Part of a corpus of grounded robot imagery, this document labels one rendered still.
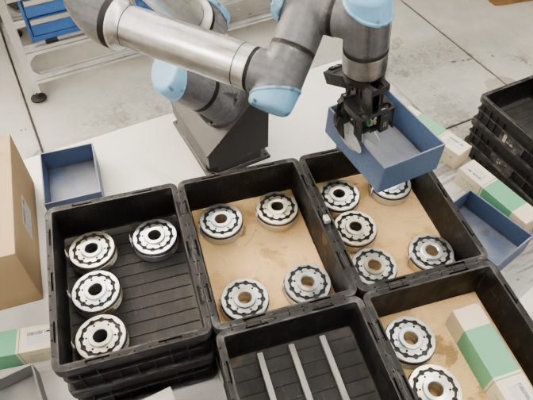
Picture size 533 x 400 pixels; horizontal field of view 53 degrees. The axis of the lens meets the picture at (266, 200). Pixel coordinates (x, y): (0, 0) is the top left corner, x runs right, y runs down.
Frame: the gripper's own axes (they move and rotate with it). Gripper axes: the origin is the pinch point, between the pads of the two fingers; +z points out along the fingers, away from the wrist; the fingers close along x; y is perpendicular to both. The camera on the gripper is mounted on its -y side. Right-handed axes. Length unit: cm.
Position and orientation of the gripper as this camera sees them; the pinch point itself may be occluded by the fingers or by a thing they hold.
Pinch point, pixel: (354, 141)
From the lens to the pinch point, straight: 110.5
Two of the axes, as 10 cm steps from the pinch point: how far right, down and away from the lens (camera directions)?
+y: 4.3, 7.0, -5.7
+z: 1.0, 5.9, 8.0
